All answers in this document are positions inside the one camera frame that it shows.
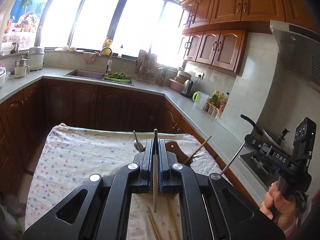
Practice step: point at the silver spoon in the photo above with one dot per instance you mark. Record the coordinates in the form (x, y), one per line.
(137, 144)

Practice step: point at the oil bottles group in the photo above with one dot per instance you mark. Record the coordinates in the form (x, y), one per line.
(219, 100)

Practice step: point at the green vegetables basket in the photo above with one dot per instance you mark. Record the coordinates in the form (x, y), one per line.
(118, 77)

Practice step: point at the white electric cooker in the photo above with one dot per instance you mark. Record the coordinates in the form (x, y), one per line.
(35, 58)

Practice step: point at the wall power outlet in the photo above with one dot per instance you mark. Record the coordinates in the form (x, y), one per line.
(199, 75)

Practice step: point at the dish drying rack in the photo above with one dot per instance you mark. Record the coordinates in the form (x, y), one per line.
(147, 70)

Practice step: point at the upper wooden cabinets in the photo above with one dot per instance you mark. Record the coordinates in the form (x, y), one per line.
(215, 31)

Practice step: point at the person's right hand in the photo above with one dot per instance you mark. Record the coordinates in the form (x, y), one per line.
(286, 208)

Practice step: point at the long steel chopstick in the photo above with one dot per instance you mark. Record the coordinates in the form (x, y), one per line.
(155, 170)

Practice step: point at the small white blender pot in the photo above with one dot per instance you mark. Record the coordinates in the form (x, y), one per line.
(21, 68)

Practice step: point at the bamboo chopstick group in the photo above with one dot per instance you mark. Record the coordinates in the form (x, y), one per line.
(169, 235)

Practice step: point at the tropical fruit window poster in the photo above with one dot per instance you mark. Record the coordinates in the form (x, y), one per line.
(22, 21)

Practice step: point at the floral white tablecloth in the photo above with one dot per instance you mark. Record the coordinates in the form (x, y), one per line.
(70, 155)

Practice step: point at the steel range hood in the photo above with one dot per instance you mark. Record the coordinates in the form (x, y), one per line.
(298, 50)

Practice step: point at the dark handled fork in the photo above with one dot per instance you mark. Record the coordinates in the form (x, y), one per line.
(198, 156)

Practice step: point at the wooden utensil holder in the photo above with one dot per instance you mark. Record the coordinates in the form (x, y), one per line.
(173, 147)

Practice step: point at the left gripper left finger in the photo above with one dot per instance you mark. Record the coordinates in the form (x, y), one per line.
(99, 207)

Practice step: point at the steel electric kettle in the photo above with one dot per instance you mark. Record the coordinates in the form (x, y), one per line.
(187, 88)

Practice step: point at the green handled white jug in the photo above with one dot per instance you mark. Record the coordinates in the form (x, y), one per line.
(200, 99)

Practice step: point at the white red rice cooker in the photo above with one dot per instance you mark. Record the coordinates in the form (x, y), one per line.
(3, 75)

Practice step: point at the pink basin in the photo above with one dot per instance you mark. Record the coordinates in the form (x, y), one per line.
(175, 85)

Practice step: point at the black wok with handle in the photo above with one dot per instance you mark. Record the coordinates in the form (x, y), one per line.
(268, 137)

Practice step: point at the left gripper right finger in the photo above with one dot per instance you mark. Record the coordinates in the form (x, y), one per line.
(210, 207)

